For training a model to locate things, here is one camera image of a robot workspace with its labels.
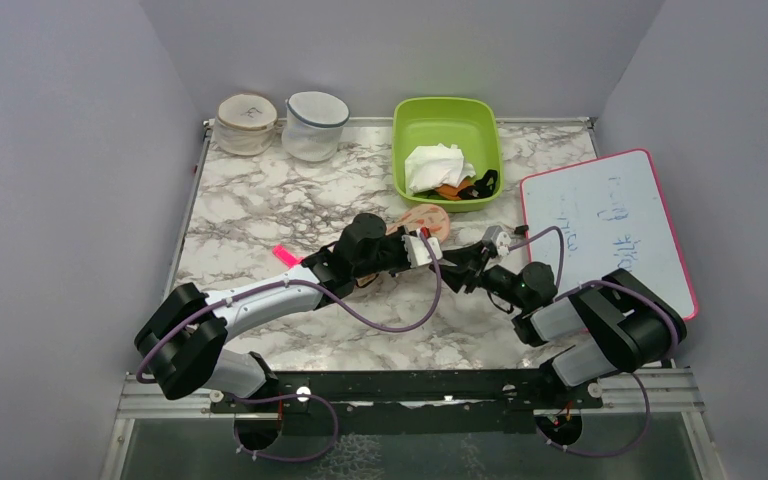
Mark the crumpled white cloth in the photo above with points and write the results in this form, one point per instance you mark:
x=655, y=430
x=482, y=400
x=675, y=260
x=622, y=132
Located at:
x=429, y=167

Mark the pink plastic clip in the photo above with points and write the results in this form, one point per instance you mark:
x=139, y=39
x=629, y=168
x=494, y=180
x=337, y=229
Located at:
x=285, y=256

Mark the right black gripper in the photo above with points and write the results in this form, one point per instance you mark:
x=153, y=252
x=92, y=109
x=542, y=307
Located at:
x=467, y=268

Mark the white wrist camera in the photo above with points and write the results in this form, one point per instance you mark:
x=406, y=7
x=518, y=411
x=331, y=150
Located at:
x=421, y=251
x=497, y=241

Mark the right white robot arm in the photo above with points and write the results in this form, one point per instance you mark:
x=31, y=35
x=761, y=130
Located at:
x=627, y=323

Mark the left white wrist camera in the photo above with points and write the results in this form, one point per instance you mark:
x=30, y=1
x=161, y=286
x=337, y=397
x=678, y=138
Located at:
x=421, y=251

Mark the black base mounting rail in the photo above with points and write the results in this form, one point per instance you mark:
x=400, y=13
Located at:
x=297, y=403

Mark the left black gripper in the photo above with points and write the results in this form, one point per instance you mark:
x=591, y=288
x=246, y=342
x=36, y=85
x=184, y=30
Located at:
x=397, y=237

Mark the pink framed whiteboard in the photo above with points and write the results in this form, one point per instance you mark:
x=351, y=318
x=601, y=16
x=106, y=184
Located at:
x=611, y=214

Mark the orange and black items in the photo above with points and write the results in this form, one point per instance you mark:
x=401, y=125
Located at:
x=469, y=189

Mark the beige round laundry bag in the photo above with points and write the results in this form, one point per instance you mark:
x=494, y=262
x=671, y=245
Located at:
x=245, y=124

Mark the floral mesh laundry bag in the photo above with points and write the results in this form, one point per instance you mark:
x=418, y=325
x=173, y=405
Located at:
x=430, y=220

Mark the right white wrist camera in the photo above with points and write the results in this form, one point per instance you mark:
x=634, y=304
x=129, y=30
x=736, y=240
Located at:
x=497, y=241

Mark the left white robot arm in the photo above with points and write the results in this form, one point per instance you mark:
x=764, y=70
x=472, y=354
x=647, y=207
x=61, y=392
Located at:
x=182, y=343

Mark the green plastic bin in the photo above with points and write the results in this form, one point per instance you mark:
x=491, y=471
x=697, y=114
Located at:
x=469, y=124

